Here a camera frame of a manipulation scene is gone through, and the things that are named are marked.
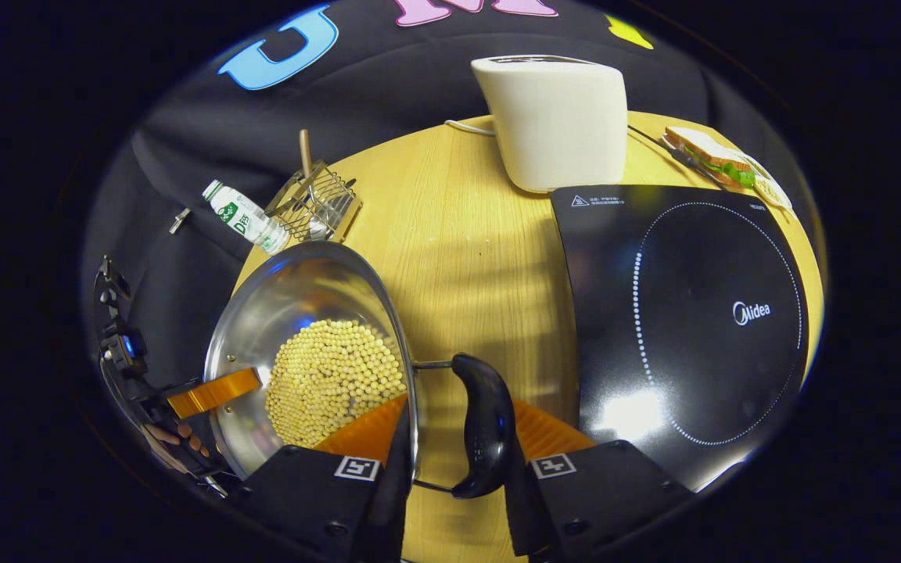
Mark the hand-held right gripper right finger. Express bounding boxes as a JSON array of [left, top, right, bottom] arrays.
[[501, 399, 695, 561]]

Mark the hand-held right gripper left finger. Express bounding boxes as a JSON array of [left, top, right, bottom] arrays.
[[235, 395, 417, 563]]

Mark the steel pot with black handles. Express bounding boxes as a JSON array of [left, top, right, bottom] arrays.
[[202, 240, 517, 501]]

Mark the black induction cooktop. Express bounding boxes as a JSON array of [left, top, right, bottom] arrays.
[[550, 185, 810, 494]]

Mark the pile of soybeans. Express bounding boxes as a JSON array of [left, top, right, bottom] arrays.
[[264, 318, 409, 449]]

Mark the white bottle with green label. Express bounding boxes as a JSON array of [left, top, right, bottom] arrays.
[[202, 180, 293, 257]]

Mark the white toaster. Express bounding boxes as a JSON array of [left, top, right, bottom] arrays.
[[471, 55, 629, 195]]

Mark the sandwich with lettuce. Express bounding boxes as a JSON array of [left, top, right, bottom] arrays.
[[663, 127, 757, 189]]

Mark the wire utensil basket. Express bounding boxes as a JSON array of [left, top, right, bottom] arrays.
[[265, 160, 364, 244]]

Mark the white toaster cable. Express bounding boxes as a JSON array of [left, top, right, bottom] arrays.
[[443, 119, 497, 138]]

